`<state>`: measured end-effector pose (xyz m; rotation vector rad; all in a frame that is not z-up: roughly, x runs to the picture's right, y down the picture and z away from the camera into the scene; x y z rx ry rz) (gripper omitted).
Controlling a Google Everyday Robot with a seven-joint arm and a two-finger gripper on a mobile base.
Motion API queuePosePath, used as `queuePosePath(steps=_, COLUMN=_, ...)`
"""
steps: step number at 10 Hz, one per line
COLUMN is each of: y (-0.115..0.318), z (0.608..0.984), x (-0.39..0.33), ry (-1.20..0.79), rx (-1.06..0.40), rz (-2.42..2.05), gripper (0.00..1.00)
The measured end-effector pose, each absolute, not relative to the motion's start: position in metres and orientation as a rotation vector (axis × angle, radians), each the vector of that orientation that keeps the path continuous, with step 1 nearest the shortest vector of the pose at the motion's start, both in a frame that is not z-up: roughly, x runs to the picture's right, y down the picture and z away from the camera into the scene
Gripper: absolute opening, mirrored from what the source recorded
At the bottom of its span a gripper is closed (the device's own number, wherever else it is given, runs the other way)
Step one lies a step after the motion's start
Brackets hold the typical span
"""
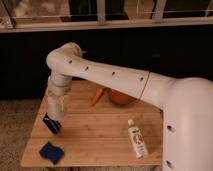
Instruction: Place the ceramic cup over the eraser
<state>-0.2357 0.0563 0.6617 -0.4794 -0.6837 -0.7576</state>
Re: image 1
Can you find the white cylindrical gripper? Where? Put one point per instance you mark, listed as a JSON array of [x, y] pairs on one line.
[[55, 111]]

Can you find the blue eraser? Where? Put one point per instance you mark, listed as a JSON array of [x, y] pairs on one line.
[[51, 152]]

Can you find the orange carrot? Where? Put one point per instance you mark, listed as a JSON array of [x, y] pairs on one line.
[[99, 93]]

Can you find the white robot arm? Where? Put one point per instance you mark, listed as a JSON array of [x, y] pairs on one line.
[[187, 103]]

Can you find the white window frame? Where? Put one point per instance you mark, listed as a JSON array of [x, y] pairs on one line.
[[52, 15]]

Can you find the white plastic bottle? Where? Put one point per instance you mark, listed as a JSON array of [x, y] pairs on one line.
[[137, 140]]

